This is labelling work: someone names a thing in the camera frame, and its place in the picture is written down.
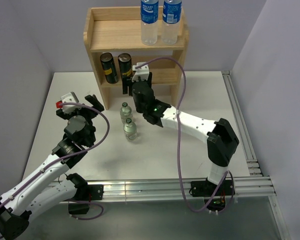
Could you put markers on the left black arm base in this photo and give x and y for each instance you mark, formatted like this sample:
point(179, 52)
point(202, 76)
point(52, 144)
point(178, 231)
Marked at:
point(84, 200)

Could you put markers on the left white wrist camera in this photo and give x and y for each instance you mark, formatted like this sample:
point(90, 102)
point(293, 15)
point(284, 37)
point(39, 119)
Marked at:
point(67, 98)

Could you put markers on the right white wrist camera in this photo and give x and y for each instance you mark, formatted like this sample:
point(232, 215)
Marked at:
point(140, 72)

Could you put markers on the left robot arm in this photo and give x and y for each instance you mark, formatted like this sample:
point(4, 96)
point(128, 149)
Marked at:
point(32, 197)

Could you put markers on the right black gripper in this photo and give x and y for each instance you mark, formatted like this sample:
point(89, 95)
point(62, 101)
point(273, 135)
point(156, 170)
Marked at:
point(127, 82)

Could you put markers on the clear glass bottle green cap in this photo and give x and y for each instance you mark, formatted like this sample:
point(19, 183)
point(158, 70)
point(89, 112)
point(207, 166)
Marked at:
point(125, 112)

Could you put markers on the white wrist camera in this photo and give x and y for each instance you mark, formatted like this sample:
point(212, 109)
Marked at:
point(140, 72)
point(67, 98)

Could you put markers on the black can yellow label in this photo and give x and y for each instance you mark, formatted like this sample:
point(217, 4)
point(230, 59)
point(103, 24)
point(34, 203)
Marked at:
point(125, 65)

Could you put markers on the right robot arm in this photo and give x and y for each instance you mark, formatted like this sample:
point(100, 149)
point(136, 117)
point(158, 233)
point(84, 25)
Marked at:
point(221, 139)

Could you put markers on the aluminium side rail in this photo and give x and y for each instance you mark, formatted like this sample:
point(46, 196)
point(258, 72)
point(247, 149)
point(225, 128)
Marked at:
point(253, 164)

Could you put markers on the wooden two-tier shelf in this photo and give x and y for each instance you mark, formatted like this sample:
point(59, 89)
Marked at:
point(118, 30)

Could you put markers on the front clear glass bottle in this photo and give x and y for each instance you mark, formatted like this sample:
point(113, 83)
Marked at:
point(130, 129)

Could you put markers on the blue label water bottle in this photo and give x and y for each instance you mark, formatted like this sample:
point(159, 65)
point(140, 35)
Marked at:
point(171, 16)

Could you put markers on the aluminium front rail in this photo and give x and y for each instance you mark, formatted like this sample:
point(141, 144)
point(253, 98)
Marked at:
point(109, 191)

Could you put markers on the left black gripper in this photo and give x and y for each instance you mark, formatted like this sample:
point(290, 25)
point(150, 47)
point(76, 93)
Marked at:
point(93, 100)

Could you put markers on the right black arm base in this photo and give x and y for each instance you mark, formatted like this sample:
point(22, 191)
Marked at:
point(205, 189)

